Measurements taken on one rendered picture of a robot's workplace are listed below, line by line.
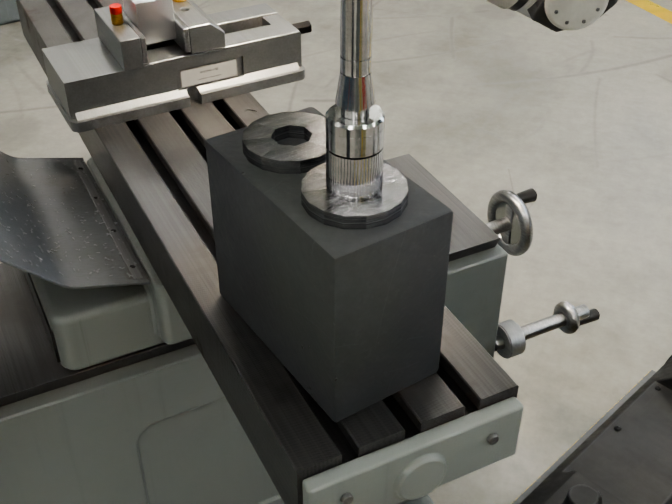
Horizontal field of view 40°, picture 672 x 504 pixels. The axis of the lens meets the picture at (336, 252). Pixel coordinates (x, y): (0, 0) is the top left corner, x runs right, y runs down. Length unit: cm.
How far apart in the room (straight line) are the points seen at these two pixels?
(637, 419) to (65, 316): 79
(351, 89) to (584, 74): 296
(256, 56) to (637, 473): 77
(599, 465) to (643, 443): 8
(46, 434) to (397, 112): 225
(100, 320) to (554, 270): 165
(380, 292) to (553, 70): 292
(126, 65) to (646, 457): 87
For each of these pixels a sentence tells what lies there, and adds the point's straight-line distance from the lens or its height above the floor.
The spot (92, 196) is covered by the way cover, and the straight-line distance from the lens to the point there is 129.
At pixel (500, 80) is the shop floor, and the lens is 353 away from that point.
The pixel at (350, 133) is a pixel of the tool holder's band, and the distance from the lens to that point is 72.
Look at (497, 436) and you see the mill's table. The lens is 88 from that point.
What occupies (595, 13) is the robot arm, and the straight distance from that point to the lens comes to 119.
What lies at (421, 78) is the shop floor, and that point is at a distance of 351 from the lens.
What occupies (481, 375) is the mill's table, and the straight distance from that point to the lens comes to 89.
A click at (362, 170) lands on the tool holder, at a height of 117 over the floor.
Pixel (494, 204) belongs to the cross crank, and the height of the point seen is 66.
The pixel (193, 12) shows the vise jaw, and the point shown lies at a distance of 134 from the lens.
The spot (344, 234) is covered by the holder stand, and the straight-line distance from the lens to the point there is 74.
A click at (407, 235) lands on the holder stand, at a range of 75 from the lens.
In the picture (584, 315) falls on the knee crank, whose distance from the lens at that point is 163.
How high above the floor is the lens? 156
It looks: 37 degrees down
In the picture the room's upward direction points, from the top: straight up
